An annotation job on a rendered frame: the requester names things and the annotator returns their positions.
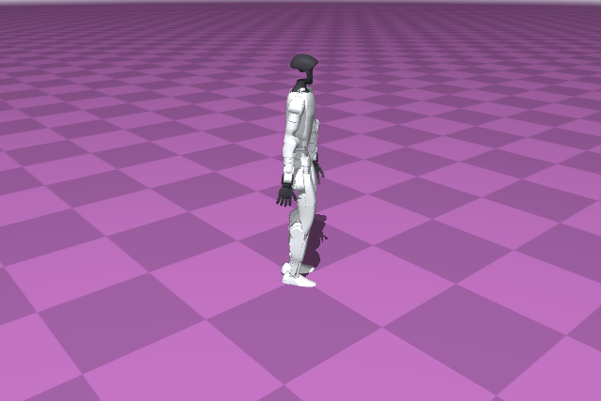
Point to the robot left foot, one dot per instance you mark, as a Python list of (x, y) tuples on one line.
[(303, 268)]

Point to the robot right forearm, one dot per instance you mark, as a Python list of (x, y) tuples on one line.
[(289, 155)]

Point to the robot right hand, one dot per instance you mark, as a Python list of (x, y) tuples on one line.
[(286, 192)]

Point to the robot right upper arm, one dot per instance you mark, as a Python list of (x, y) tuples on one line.
[(295, 111)]

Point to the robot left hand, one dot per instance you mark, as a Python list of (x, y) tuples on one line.
[(318, 169)]

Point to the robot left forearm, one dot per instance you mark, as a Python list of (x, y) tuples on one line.
[(312, 147)]

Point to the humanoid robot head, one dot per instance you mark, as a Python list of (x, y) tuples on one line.
[(304, 63)]

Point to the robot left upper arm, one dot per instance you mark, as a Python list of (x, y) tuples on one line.
[(316, 122)]

